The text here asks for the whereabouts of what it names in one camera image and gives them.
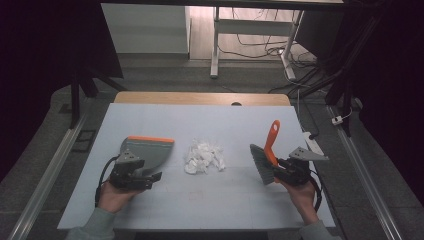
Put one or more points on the black floor bracket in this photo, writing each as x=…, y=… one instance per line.
x=85, y=140

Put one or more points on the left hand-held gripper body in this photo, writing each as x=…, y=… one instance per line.
x=126, y=178

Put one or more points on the black metal stand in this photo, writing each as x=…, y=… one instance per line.
x=76, y=100
x=343, y=86

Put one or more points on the person's right hand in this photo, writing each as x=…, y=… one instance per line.
x=305, y=200

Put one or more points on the wooden table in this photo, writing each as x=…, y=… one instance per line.
x=200, y=98

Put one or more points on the pile of white paper scraps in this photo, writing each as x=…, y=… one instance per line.
x=203, y=158

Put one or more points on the white desk frame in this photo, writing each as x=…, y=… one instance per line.
x=253, y=27

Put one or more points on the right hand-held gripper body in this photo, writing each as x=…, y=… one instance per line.
x=300, y=173

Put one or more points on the grey dustpan with orange edge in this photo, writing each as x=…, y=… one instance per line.
x=153, y=151

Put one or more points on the white cabinet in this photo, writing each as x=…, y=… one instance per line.
x=146, y=28

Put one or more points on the aluminium rail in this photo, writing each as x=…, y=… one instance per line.
x=363, y=180
x=50, y=173

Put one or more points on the white power strip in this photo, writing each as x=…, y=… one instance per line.
x=311, y=143

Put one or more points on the person's left hand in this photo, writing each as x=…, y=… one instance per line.
x=111, y=198

